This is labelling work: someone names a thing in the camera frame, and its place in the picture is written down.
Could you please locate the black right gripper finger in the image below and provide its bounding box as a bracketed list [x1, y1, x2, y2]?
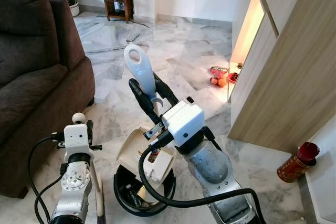
[130, 78, 159, 125]
[154, 73, 179, 106]

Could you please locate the beige dustpan with long handle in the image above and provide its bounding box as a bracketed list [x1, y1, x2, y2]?
[117, 44, 177, 184]

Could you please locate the black round waste bin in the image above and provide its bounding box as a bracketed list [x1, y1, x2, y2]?
[113, 164, 177, 217]

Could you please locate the red holder with oranges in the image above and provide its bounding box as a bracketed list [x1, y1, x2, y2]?
[209, 66, 240, 88]

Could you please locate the dark brown fabric sofa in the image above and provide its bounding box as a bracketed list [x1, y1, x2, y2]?
[0, 0, 97, 199]

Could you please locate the red round tin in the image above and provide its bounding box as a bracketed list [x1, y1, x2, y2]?
[277, 141, 321, 184]

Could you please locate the white round appliance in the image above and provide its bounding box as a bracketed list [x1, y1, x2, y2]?
[55, 0, 80, 18]

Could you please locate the light wooden cabinet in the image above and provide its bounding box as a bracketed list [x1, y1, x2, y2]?
[227, 0, 336, 154]

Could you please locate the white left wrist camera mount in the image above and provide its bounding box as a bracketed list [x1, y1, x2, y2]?
[63, 124, 91, 157]

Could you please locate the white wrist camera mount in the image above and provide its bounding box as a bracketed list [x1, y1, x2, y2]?
[63, 124, 91, 157]
[161, 101, 205, 147]

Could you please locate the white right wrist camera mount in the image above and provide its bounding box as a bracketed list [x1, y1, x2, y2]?
[161, 101, 205, 147]

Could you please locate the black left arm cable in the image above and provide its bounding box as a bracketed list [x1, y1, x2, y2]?
[27, 131, 66, 223]

